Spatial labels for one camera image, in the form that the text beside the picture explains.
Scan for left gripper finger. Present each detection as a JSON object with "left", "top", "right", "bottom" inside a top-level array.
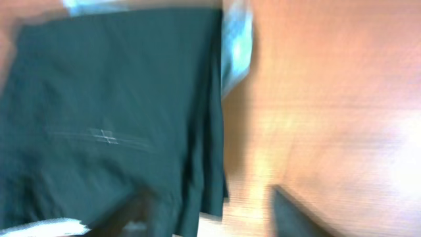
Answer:
[{"left": 271, "top": 186, "right": 342, "bottom": 237}]

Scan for black shorts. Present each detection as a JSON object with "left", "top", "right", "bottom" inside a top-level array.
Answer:
[{"left": 1, "top": 7, "right": 228, "bottom": 236}]

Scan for folded light blue garment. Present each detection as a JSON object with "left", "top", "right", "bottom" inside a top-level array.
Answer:
[{"left": 62, "top": 0, "right": 253, "bottom": 97}]

